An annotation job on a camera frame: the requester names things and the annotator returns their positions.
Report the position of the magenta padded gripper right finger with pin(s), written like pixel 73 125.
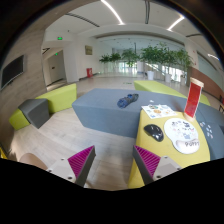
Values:
pixel 153 167

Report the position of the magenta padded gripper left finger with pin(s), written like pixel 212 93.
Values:
pixel 75 168

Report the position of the black computer mouse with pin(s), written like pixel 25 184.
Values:
pixel 154 131

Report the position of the white round printed mouse pad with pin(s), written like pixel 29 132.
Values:
pixel 183 135

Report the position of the printed paper leaflet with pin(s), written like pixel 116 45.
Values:
pixel 158 111

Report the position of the large grey upholstered bench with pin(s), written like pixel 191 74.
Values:
pixel 98 110

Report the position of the dark grey upholstered stool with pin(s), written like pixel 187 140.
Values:
pixel 36 111

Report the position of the folded dark blue umbrella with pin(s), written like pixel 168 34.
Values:
pixel 125 101

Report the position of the yellow-green upholstered bench left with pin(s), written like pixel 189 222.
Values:
pixel 58 100

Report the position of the yellow-green bench far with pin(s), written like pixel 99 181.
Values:
pixel 160 93

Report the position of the red sign in wooden stand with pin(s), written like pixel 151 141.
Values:
pixel 193 99

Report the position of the red fire extinguisher box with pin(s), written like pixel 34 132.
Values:
pixel 89 72

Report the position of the potted green tree right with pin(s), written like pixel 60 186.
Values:
pixel 163 55

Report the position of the potted green tree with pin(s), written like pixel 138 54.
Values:
pixel 163 55
pixel 130 57
pixel 110 62

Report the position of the potted green tree left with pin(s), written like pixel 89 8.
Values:
pixel 110 62

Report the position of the potted green tree centre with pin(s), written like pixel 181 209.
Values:
pixel 130 57

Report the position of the black wall television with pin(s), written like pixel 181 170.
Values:
pixel 12 70

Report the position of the framed wall picture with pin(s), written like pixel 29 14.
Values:
pixel 88 50

